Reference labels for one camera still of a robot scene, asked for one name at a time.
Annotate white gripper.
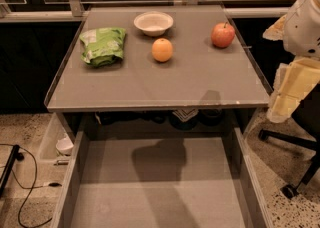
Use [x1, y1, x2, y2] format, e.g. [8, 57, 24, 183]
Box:
[262, 0, 320, 123]

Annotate orange fruit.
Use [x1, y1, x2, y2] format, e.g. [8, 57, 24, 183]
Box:
[152, 38, 173, 62]

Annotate grey cabinet with top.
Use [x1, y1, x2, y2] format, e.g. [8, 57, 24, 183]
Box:
[44, 4, 274, 140]

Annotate open grey top drawer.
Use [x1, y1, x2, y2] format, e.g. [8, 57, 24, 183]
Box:
[50, 128, 273, 228]

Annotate red apple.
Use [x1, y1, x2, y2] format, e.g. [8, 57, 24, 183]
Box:
[211, 22, 235, 48]

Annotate black office chair base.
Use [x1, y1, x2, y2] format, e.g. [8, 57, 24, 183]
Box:
[258, 85, 320, 200]

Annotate white paper bowl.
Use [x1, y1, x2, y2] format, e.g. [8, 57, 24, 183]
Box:
[134, 11, 173, 37]

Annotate green snack bag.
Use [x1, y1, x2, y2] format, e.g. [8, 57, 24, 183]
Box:
[79, 27, 126, 67]

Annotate white cup in bin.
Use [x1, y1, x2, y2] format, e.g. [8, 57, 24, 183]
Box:
[56, 136, 74, 156]

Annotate black bar on floor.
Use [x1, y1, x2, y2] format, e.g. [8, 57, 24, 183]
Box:
[0, 145, 20, 197]

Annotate black cable on floor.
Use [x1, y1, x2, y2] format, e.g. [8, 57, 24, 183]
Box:
[0, 143, 63, 228]

